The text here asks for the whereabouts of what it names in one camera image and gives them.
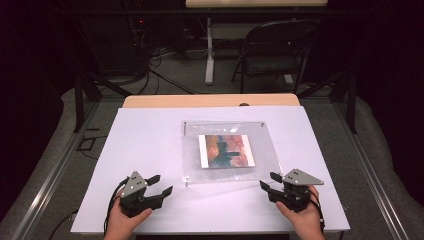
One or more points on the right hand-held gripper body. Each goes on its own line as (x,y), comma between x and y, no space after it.
(295,191)

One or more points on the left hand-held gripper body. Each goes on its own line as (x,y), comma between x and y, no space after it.
(133,186)

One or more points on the clear acrylic picture frame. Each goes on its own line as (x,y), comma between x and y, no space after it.
(230,176)

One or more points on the landscape painting print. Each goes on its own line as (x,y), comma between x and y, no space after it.
(226,151)

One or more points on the person's right hand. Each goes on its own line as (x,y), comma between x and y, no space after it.
(305,223)

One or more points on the person's left hand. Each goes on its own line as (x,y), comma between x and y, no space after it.
(123,223)

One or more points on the white table cover sheet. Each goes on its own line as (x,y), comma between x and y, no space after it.
(140,150)

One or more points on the dark round table grommet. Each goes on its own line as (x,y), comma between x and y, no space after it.
(244,104)

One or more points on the light wooden table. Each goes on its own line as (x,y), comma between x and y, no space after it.
(166,100)

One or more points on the black metal stand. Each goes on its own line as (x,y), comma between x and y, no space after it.
(350,103)
(79,103)

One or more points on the black folding chair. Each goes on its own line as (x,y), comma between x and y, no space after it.
(266,65)

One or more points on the desk with white legs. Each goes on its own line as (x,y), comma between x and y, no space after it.
(209,50)

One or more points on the dark equipment rack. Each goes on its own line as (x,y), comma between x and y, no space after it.
(140,30)

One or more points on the aluminium floor rail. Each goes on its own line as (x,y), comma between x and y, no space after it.
(50,180)
(373,176)

